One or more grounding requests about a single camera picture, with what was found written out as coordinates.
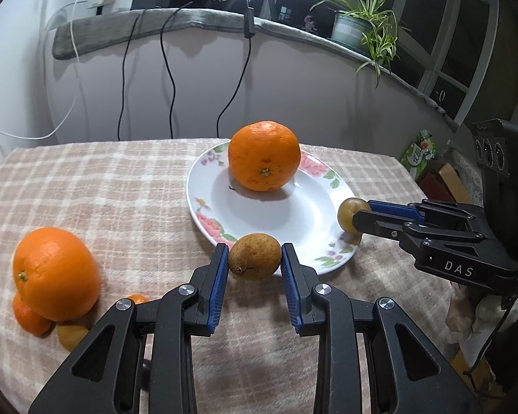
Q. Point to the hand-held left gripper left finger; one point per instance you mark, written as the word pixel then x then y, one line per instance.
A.
pixel 216 284

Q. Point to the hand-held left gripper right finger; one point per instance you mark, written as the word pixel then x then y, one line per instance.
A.
pixel 290 284

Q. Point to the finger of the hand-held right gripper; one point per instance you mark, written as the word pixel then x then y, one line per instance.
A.
pixel 375 223
pixel 393 210

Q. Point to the small green-brown round fruit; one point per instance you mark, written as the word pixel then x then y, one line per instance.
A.
pixel 347 214

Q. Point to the white floral plate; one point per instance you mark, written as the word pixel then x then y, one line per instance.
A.
pixel 285 220

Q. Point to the small mandarin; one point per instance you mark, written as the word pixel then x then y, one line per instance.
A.
pixel 28 318
pixel 137 298

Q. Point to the large round orange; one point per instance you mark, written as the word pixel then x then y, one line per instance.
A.
pixel 263 155

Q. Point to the small brown kiwi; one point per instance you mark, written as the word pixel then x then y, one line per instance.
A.
pixel 71 336

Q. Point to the large oval orange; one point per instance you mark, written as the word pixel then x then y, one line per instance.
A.
pixel 56 274

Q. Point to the dark red box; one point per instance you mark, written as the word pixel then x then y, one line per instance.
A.
pixel 436 187

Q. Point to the tan cardboard box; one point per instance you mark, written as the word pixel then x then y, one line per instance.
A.
pixel 455 181

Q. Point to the green printed box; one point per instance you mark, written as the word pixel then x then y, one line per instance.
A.
pixel 418 151

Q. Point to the white crumpled cloth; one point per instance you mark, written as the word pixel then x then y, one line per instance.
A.
pixel 479 319

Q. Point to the beige checked blanket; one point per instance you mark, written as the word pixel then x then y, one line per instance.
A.
pixel 112 189

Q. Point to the potted spider plant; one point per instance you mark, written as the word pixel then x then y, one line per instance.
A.
pixel 349 28

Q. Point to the small pink ornament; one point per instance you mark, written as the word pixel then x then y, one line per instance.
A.
pixel 311 23

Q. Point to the black power adapter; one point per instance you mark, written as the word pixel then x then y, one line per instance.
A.
pixel 143 1

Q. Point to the white window frame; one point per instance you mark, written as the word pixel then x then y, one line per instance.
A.
pixel 479 51

